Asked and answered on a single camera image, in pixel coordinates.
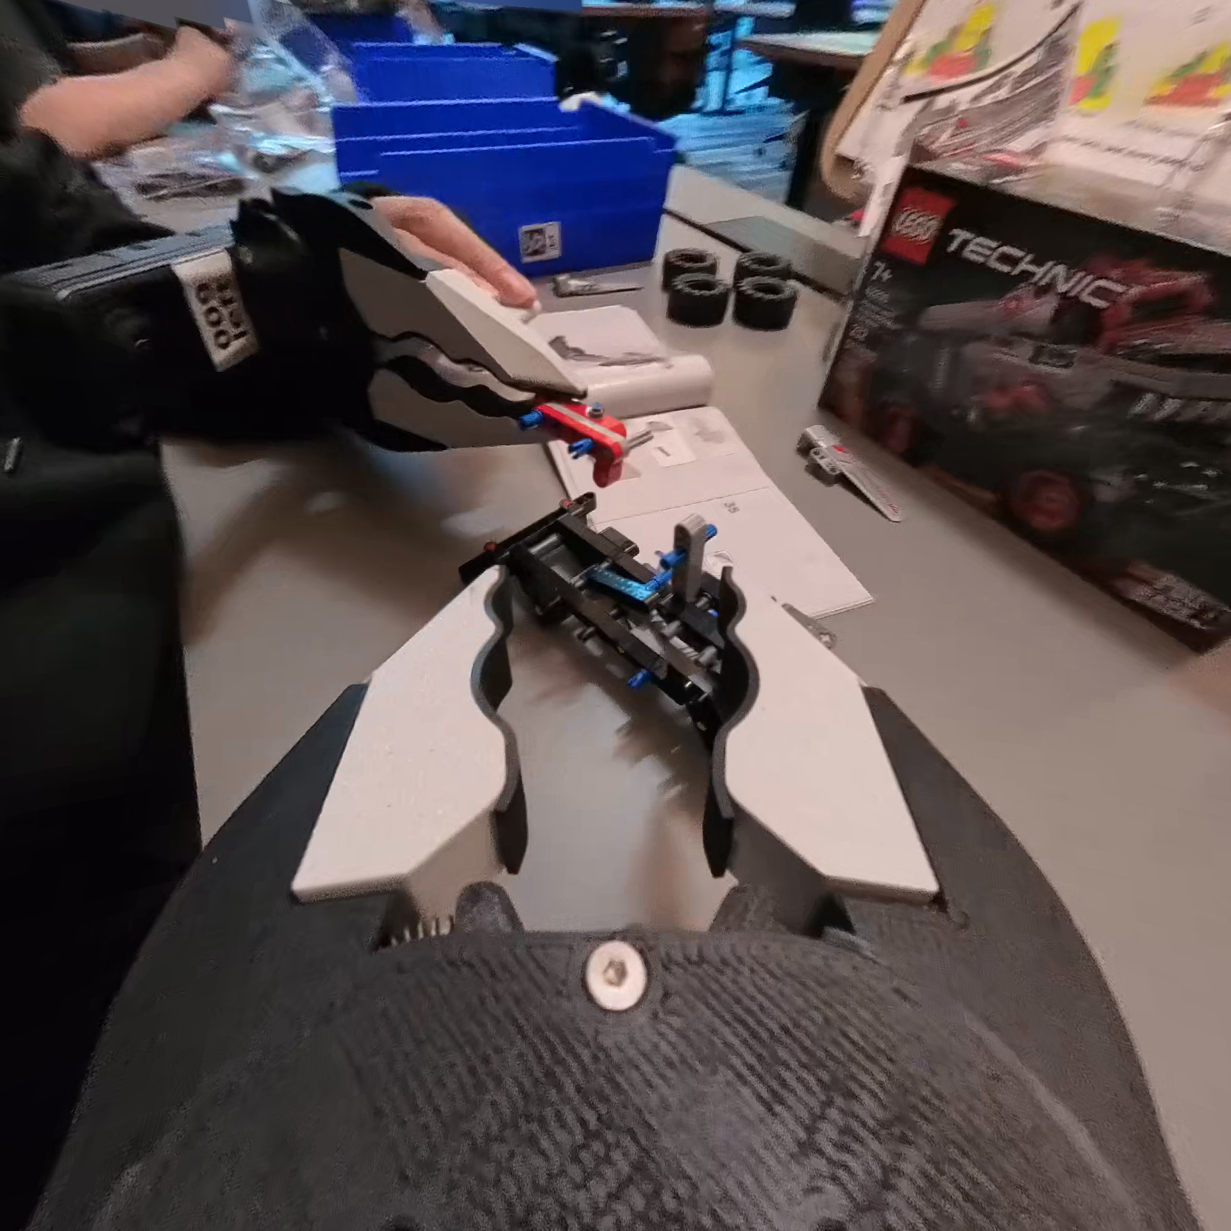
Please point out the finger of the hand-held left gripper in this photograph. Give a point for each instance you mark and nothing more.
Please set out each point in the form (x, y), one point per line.
(432, 417)
(499, 331)

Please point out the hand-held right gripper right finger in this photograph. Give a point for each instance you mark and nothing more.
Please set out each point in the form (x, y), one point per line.
(818, 769)

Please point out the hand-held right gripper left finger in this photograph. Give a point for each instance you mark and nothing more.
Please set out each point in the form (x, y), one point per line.
(414, 769)

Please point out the red toy brick part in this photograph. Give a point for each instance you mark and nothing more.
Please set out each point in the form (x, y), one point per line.
(587, 428)

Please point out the black toy brick chassis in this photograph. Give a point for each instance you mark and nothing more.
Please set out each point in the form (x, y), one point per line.
(577, 586)

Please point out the grey toy panel part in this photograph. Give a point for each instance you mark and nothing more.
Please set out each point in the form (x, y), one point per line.
(846, 465)

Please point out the another person's forearm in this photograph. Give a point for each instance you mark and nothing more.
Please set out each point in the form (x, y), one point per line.
(106, 106)

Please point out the grey desk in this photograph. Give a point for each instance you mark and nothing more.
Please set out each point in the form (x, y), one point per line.
(961, 730)

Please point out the person's left hand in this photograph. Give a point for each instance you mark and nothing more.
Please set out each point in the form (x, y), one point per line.
(451, 244)

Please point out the small dark grey toy piece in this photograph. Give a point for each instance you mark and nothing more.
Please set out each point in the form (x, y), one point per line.
(587, 285)

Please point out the thin grey toy piece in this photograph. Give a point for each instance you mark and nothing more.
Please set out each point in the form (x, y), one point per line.
(812, 622)

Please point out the large blue storage bin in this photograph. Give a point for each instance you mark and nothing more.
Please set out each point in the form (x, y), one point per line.
(499, 182)

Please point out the black toy tyre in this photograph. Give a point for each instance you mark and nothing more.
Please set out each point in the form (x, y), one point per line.
(764, 266)
(765, 305)
(691, 264)
(697, 301)

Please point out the clear plastic bags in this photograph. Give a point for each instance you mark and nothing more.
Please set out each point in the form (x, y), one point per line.
(278, 106)

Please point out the white instruction booklet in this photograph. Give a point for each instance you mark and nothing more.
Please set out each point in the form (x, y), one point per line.
(760, 538)

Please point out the small blue storage bin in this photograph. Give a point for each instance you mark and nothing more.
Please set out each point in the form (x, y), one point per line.
(451, 67)

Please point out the person's black clothing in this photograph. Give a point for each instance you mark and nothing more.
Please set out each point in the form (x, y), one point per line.
(76, 672)

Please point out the dark toy set box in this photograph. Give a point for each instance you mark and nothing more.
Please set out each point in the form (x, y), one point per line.
(1049, 383)

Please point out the red and yellow bins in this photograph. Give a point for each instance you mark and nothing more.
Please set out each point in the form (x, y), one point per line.
(1058, 115)

